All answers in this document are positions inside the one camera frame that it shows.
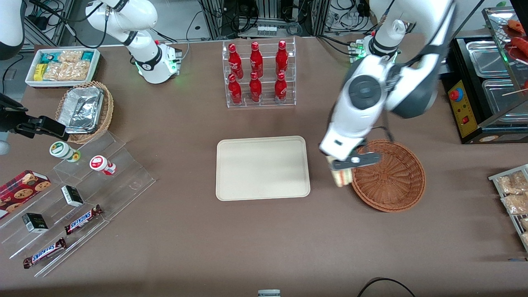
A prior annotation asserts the black food warmer appliance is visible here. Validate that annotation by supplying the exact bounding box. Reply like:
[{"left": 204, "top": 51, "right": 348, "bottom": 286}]
[{"left": 441, "top": 35, "right": 528, "bottom": 145}]

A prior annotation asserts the snickers chocolate bar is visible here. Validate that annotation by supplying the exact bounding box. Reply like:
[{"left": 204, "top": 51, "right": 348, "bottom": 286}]
[
  {"left": 64, "top": 205, "right": 104, "bottom": 236},
  {"left": 22, "top": 237, "right": 67, "bottom": 269}
]

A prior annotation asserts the large clear cracker bag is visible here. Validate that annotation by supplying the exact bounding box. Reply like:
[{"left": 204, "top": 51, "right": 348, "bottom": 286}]
[{"left": 43, "top": 61, "right": 90, "bottom": 81}]

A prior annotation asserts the stack of foil trays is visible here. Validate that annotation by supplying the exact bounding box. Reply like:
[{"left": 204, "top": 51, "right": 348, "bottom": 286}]
[{"left": 57, "top": 86, "right": 104, "bottom": 135}]

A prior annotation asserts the brown round wicker basket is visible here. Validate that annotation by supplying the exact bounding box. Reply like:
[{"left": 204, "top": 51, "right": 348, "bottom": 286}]
[{"left": 349, "top": 139, "right": 427, "bottom": 213}]

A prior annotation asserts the aluminium frame post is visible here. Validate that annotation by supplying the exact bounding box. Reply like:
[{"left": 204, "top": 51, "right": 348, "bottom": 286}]
[
  {"left": 201, "top": 0, "right": 226, "bottom": 40},
  {"left": 309, "top": 0, "right": 331, "bottom": 38}
]

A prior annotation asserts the red cookie box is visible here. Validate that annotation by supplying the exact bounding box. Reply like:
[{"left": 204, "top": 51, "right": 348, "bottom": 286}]
[{"left": 0, "top": 170, "right": 52, "bottom": 220}]

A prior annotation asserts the triangular sandwich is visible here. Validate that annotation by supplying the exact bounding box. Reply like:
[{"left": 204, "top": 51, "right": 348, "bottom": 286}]
[{"left": 325, "top": 156, "right": 354, "bottom": 188}]

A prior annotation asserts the red capped yogurt bottle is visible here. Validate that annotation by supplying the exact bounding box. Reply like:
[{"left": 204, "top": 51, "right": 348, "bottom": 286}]
[{"left": 89, "top": 155, "right": 117, "bottom": 176}]

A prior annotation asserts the clear acrylic stepped shelf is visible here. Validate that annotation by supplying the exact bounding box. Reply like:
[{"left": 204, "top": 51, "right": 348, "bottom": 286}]
[{"left": 0, "top": 131, "right": 157, "bottom": 278}]

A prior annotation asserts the steel warmer pan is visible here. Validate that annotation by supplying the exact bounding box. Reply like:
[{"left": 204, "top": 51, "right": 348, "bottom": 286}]
[
  {"left": 466, "top": 40, "right": 514, "bottom": 79},
  {"left": 481, "top": 78, "right": 528, "bottom": 116}
]

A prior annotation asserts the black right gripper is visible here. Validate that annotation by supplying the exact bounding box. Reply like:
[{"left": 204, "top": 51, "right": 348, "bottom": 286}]
[{"left": 0, "top": 94, "right": 70, "bottom": 141}]

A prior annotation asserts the beige plastic tray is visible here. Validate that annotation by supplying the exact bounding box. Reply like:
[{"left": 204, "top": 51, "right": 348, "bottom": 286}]
[{"left": 215, "top": 136, "right": 311, "bottom": 202}]

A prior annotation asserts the small black carton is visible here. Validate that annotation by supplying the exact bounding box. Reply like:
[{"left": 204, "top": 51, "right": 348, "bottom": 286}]
[
  {"left": 21, "top": 213, "right": 49, "bottom": 234},
  {"left": 61, "top": 185, "right": 84, "bottom": 207}
]

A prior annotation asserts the small clear cracker bag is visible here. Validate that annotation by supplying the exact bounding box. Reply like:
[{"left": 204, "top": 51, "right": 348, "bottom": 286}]
[{"left": 58, "top": 50, "right": 83, "bottom": 64}]

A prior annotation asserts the light tan wicker basket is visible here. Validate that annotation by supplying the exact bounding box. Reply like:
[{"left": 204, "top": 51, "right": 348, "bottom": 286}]
[{"left": 55, "top": 81, "right": 115, "bottom": 144}]

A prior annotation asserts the red cola bottle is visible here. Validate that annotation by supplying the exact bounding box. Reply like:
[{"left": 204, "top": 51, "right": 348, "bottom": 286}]
[
  {"left": 228, "top": 73, "right": 243, "bottom": 105},
  {"left": 274, "top": 73, "right": 288, "bottom": 104},
  {"left": 250, "top": 42, "right": 264, "bottom": 78},
  {"left": 228, "top": 43, "right": 244, "bottom": 80},
  {"left": 249, "top": 72, "right": 263, "bottom": 103},
  {"left": 275, "top": 40, "right": 289, "bottom": 76}
]

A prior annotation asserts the green capped yogurt bottle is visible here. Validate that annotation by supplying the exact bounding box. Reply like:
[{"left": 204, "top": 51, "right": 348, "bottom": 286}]
[{"left": 49, "top": 141, "right": 81, "bottom": 163}]

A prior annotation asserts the tray of packaged snacks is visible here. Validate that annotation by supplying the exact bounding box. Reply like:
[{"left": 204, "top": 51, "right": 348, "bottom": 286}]
[{"left": 488, "top": 164, "right": 528, "bottom": 253}]

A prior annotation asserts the white rectangular snack bin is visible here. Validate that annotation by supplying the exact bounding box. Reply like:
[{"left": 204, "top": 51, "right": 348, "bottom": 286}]
[{"left": 25, "top": 48, "right": 101, "bottom": 90}]

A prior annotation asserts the steel framed glass case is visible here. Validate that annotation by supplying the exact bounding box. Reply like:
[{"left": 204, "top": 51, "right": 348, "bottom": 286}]
[{"left": 481, "top": 6, "right": 528, "bottom": 126}]

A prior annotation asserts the clear acrylic bottle rack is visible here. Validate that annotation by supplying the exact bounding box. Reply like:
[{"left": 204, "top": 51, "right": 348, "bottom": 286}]
[{"left": 222, "top": 37, "right": 297, "bottom": 109}]

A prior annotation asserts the black looped cable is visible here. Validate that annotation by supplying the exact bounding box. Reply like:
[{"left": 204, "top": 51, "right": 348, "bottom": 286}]
[{"left": 356, "top": 277, "right": 417, "bottom": 297}]

